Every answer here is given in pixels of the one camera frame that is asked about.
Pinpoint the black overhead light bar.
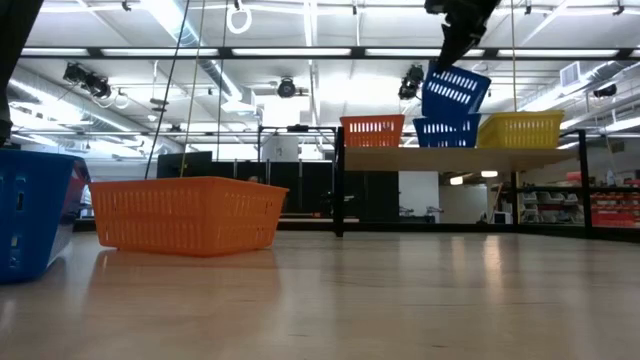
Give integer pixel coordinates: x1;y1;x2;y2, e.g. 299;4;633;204
19;46;640;61

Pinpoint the orange plastic basket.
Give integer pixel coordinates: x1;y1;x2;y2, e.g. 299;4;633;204
88;175;290;258
339;114;406;149

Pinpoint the black hanging cable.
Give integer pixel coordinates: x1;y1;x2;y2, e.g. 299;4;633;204
143;0;192;180

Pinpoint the white ceiling vent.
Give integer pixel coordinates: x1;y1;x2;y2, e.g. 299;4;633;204
559;60;582;89

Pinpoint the silver ceiling duct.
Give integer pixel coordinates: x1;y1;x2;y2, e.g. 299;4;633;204
142;0;264;119

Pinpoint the white cylindrical tank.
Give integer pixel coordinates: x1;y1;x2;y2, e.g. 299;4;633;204
261;135;300;163

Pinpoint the blue plastic basket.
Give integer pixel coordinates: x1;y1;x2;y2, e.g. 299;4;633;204
421;62;492;120
412;113;482;149
0;148;92;285

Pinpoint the black partition wall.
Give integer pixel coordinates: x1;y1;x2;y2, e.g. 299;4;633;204
209;159;401;224

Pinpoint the red storage bin rack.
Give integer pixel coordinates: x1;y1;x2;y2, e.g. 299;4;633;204
589;192;640;229

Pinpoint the black background monitor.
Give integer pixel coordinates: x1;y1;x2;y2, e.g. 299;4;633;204
156;150;214;180

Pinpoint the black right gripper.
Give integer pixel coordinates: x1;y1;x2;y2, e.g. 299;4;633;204
424;0;501;70

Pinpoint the yellow plastic basket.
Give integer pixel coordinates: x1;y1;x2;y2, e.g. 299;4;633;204
477;109;566;119
478;115;565;150

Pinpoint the white looped hanging cable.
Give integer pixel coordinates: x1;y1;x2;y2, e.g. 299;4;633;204
225;0;254;36

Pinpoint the black aluminium table frame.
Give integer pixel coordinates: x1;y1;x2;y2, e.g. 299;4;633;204
74;218;640;244

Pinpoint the black metal rack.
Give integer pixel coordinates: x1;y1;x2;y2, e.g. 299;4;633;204
257;123;339;166

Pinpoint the wooden shelf with black frame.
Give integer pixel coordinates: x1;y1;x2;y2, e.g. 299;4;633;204
333;126;595;239

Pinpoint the black ceiling spotlight pair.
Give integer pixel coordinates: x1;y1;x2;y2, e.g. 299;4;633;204
62;61;114;100

